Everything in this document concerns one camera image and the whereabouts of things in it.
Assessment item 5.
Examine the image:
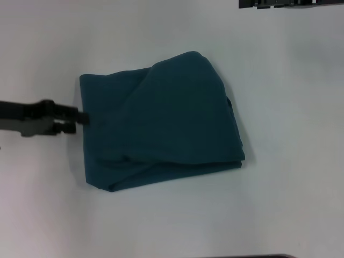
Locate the dark curved robot chest edge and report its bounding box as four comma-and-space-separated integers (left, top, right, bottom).
236, 254, 294, 258

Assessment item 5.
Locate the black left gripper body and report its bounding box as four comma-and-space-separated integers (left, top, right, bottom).
0, 98, 58, 138

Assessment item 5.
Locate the teal t-shirt with beige print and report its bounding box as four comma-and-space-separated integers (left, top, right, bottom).
79, 50, 247, 194

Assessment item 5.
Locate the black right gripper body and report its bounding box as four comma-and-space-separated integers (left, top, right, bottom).
274, 0, 344, 10

